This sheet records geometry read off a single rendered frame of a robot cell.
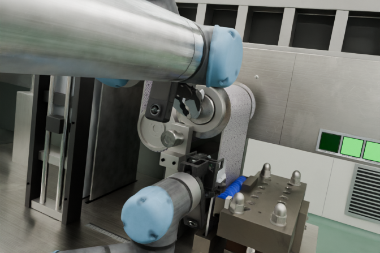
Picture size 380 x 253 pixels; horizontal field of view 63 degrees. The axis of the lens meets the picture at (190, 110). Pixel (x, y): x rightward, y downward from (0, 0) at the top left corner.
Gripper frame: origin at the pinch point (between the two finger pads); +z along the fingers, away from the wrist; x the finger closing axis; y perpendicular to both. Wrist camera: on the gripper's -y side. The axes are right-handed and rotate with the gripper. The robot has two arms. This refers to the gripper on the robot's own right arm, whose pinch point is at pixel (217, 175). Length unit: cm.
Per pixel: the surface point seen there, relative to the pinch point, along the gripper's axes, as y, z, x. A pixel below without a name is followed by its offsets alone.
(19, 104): 3, 4, 80
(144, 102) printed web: 14.5, -1.0, 23.8
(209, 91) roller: 20.7, -3.5, 4.4
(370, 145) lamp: 11.1, 29.4, -34.4
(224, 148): 6.9, 0.7, -0.2
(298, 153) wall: -44, 263, 0
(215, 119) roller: 14.3, -3.5, 1.7
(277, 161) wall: -58, 263, 19
